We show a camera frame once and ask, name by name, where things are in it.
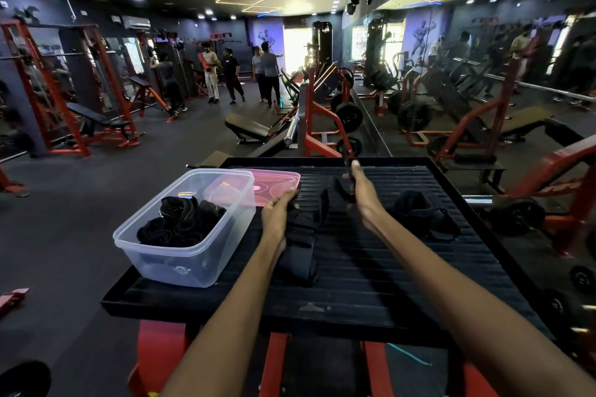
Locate person's right hand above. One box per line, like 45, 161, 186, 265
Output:
346, 159, 387, 233

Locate person's left hand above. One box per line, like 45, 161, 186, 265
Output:
260, 187, 299, 256

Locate black wrist wrap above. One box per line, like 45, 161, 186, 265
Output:
386, 190, 462, 242
274, 167, 357, 286

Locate clear plastic container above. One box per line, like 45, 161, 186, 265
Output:
113, 168, 257, 289

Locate person's left forearm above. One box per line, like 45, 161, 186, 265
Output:
160, 243, 285, 397

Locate person's right forearm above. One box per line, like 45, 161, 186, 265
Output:
372, 217, 596, 397

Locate pink plastic lid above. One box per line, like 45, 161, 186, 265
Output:
204, 168, 301, 207

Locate black weight plate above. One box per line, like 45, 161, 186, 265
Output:
335, 102, 364, 134

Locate black ribbed platform tray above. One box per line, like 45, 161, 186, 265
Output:
101, 157, 555, 397

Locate chrome barbell sleeve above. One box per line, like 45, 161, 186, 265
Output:
284, 116, 300, 146

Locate black low bench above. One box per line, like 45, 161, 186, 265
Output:
225, 112, 271, 145

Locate red plate-loaded machine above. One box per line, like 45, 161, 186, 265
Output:
297, 64, 364, 159

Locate black weight stack machine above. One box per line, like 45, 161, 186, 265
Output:
167, 36, 196, 97

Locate red incline bench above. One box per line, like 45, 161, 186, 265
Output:
128, 76, 180, 123

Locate red power rack with bench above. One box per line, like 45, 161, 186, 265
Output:
0, 19, 143, 158

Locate chrome curl bar black plates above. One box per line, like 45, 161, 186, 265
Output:
0, 360, 52, 397

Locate black cable tower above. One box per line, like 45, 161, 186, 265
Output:
312, 21, 334, 67

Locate purple bodybuilder wall mural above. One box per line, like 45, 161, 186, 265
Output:
251, 17, 286, 69

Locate large wall mirror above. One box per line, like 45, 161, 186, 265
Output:
351, 0, 596, 342

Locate red squat rack frame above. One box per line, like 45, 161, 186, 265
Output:
0, 164, 29, 197

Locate red floor bench frame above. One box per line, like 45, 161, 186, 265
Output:
0, 288, 30, 318

